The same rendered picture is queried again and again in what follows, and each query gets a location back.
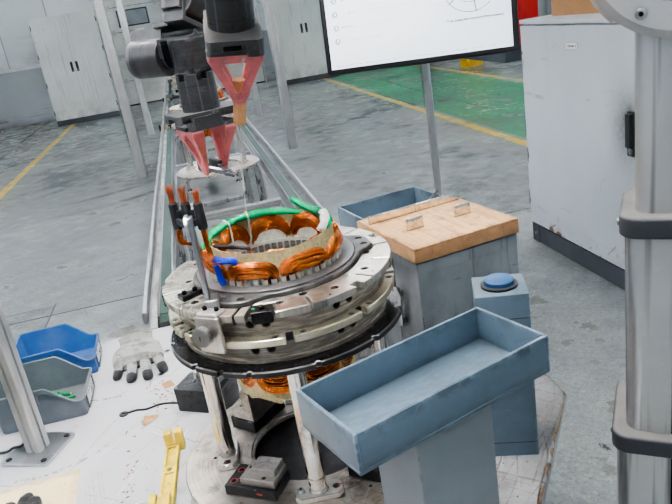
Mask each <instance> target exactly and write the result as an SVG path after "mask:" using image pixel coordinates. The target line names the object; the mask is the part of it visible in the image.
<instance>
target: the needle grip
mask: <svg viewBox="0 0 672 504"><path fill-rule="evenodd" d="M232 81H233V86H234V88H235V90H236V91H237V92H238V93H240V92H241V90H242V87H243V84H244V81H245V79H244V78H242V77H236V78H233V79H232ZM233 121H234V124H235V125H239V126H241V125H244V124H245V123H246V103H245V104H234V103H233Z"/></svg>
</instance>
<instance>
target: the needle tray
mask: <svg viewBox="0 0 672 504"><path fill-rule="evenodd" d="M548 372H550V360H549V341H548V335H547V334H544V333H542V332H539V331H537V330H534V329H532V328H529V327H527V326H524V325H522V324H519V323H517V322H514V321H512V320H509V319H507V318H504V317H502V316H499V315H497V314H494V313H492V312H489V311H487V310H484V309H482V308H479V307H475V308H472V309H470V310H468V311H466V312H464V313H461V314H459V315H457V316H455V317H453V318H451V319H448V320H446V321H444V322H442V323H440V324H438V325H435V326H433V327H431V328H429V329H427V330H424V331H422V332H420V333H418V334H416V335H414V336H411V337H409V338H407V339H405V340H403V341H401V342H398V343H396V344H394V345H392V346H390V347H387V348H385V349H383V350H381V351H379V352H377V353H374V354H372V355H370V356H368V357H366V358H364V359H361V360H359V361H357V362H355V363H353V364H350V365H348V366H346V367H344V368H342V369H340V370H337V371H335V372H333V373H331V374H329V375H327V376H324V377H322V378H320V379H318V380H316V381H313V382H311V383H309V384H307V385H305V386H303V387H300V388H299V389H296V390H295V391H296V396H297V401H298V406H299V411H300V416H301V421H302V426H303V427H304V428H305V429H306V430H308V431H309V432H310V433H311V434H312V435H313V436H314V437H316V438H317V439H318V440H319V441H320V442H321V443H323V444H324V445H325V446H326V447H327V448H328V449H330V450H331V451H332V452H333V453H334V454H335V455H336V456H338V457H339V458H340V459H341V460H342V461H343V462H345V463H346V464H347V465H348V466H349V467H350V468H352V469H353V470H354V471H355V472H356V473H357V474H358V475H360V476H362V475H364V474H366V473H368V472H370V471H371V470H373V469H375V468H377V467H379V471H380V477H381V484H382V490H383V496H384V502H385V504H500V502H499V491H498V479H497V468H496V457H495V445H494V434H493V422H492V411H491V404H492V403H494V402H496V401H497V400H499V399H501V398H503V397H505V396H506V395H508V394H510V393H512V392H514V391H515V390H517V389H519V388H521V387H523V386H524V385H526V384H528V383H530V382H532V381H533V380H535V379H537V378H539V377H541V376H542V375H544V374H546V373H548Z"/></svg>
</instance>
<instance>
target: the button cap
mask: <svg viewBox="0 0 672 504"><path fill-rule="evenodd" d="M513 284H514V277H513V276H512V275H510V274H508V273H501V272H500V273H492V274H489V275H487V276H486V277H485V278H484V286H486V287H488V288H495V289H498V288H506V287H509V286H511V285H513Z"/></svg>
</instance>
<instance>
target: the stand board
mask: <svg viewBox="0 0 672 504"><path fill-rule="evenodd" d="M465 202H469V201H466V200H463V199H460V198H459V200H456V201H452V202H449V203H445V204H442V205H438V206H435V207H431V208H428V209H424V210H421V211H417V212H414V213H410V214H407V215H403V216H400V217H397V218H393V219H390V220H386V221H383V222H379V223H376V224H372V225H369V224H368V218H366V219H362V220H359V221H357V226H358V229H363V230H367V231H370V232H373V233H374V235H375V237H376V236H381V237H382V238H383V239H385V240H386V241H387V243H388V244H389V246H390V249H391V251H392V252H394V253H396V254H397V255H399V256H401V257H403V258H405V259H407V260H408V261H410V262H412V263H414V264H419V263H422V262H425V261H429V260H432V259H435V258H438V257H441V256H444V255H447V254H451V253H454V252H457V251H460V250H463V249H466V248H470V247H473V246H476V245H479V244H482V243H485V242H488V241H492V240H495V239H498V238H501V237H504V236H507V235H510V234H514V233H517V232H519V223H518V218H517V217H514V216H511V215H508V214H505V213H502V212H499V211H496V210H493V209H490V208H487V207H484V206H481V205H478V204H475V203H472V202H470V209H471V213H468V214H465V215H462V216H458V217H454V210H453V206H454V205H458V204H461V203H465ZM420 215H422V216H423V223H424V227H421V228H418V229H415V230H411V231H407V230H406V222H405V220H406V219H410V218H413V217H417V216H420Z"/></svg>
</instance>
